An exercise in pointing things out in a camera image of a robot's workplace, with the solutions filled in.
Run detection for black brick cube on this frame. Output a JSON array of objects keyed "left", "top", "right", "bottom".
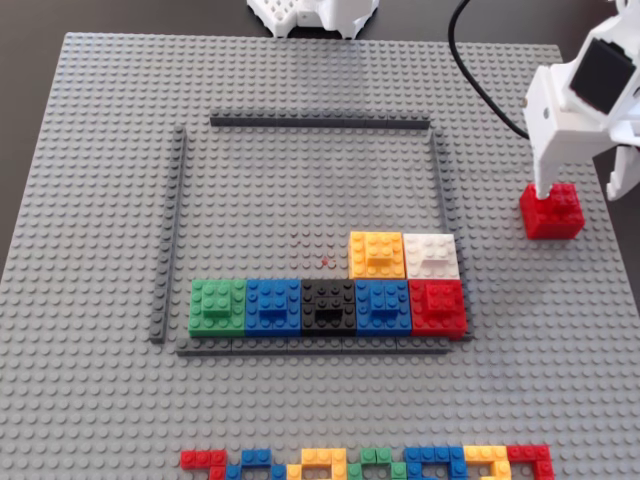
[{"left": 300, "top": 278, "right": 358, "bottom": 337}]

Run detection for yellow brick letter B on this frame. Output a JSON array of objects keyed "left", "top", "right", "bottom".
[{"left": 285, "top": 447, "right": 348, "bottom": 480}]

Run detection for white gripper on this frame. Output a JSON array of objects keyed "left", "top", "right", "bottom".
[{"left": 522, "top": 0, "right": 640, "bottom": 201}]

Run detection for red brick letter t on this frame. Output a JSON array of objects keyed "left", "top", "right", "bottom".
[{"left": 179, "top": 449, "right": 229, "bottom": 480}]

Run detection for blue brick letter G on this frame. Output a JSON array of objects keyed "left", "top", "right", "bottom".
[{"left": 403, "top": 445, "right": 469, "bottom": 480}]

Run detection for yellow brick letter E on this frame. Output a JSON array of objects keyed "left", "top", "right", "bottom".
[{"left": 463, "top": 444, "right": 512, "bottom": 480}]

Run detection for green brick cube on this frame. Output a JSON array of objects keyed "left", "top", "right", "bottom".
[{"left": 187, "top": 278, "right": 248, "bottom": 337}]

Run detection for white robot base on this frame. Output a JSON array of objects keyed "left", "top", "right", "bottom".
[{"left": 247, "top": 0, "right": 381, "bottom": 40}]

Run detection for white brick cube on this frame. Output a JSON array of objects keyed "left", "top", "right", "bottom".
[{"left": 402, "top": 233, "right": 461, "bottom": 280}]

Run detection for yellow brick cube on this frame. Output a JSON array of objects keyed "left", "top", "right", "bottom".
[{"left": 348, "top": 230, "right": 406, "bottom": 280}]

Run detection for blue brick cube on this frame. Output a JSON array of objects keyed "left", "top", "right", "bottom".
[
  {"left": 353, "top": 278, "right": 413, "bottom": 337},
  {"left": 244, "top": 277, "right": 304, "bottom": 337}
]

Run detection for dark grey brick wall strip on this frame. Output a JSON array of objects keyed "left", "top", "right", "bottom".
[
  {"left": 209, "top": 108, "right": 432, "bottom": 132},
  {"left": 149, "top": 124, "right": 187, "bottom": 345},
  {"left": 175, "top": 335, "right": 454, "bottom": 357},
  {"left": 428, "top": 129, "right": 474, "bottom": 344}
]

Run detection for grey studded baseplate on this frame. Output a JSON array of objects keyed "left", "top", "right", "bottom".
[{"left": 0, "top": 32, "right": 640, "bottom": 480}]

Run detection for blue brick letter o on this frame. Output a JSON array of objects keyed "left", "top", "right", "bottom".
[{"left": 224, "top": 448, "right": 289, "bottom": 480}]

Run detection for red brick letter L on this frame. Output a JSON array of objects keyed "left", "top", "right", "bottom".
[{"left": 507, "top": 443, "right": 556, "bottom": 480}]

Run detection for black cable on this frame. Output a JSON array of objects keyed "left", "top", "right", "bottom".
[{"left": 447, "top": 0, "right": 531, "bottom": 141}]

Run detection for green brick letter o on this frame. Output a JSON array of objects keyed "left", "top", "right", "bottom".
[{"left": 344, "top": 447, "right": 409, "bottom": 480}]

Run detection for red brick cube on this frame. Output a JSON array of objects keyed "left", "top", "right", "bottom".
[
  {"left": 407, "top": 278, "right": 469, "bottom": 341},
  {"left": 518, "top": 182, "right": 586, "bottom": 241}
]

